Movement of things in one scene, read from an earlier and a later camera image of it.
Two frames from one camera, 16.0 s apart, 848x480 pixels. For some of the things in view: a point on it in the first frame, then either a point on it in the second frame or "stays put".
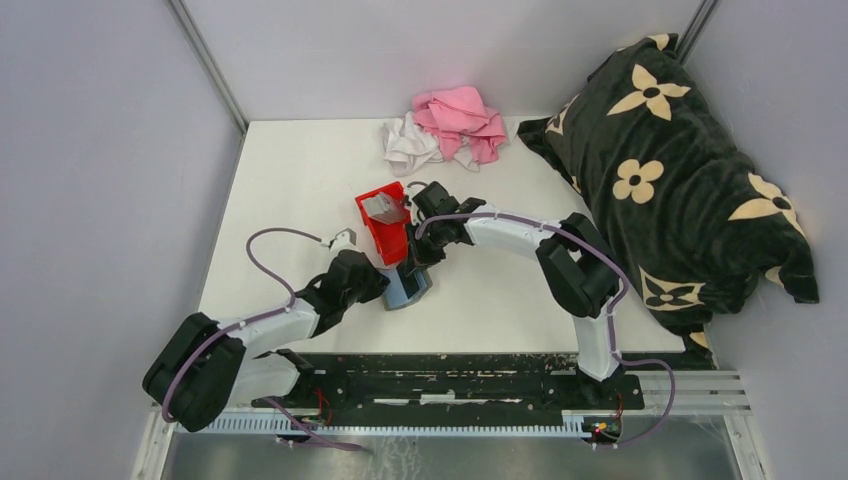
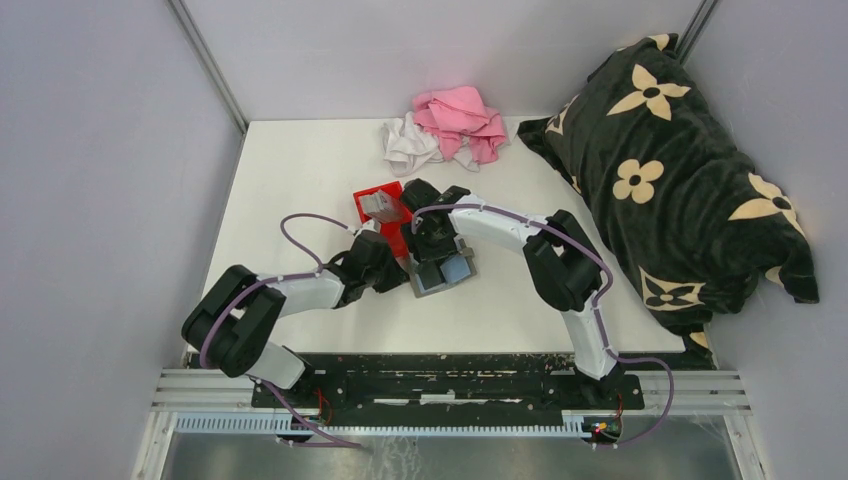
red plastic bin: (390, 238) stays put
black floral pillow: (697, 228) stays put
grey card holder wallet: (395, 296) to (455, 268)
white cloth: (409, 145) stays put
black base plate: (441, 386) stays put
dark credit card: (410, 284) to (430, 274)
